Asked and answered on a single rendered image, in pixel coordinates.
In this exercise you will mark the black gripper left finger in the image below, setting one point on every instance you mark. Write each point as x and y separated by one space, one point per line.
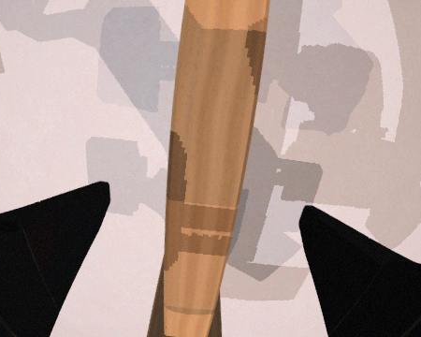
42 247

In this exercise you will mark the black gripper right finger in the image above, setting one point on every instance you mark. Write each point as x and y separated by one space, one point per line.
364 289

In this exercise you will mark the dark brown wooden post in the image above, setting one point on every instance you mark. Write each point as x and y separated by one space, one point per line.
157 329

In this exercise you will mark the brown wooden board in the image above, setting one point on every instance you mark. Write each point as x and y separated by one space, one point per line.
219 67

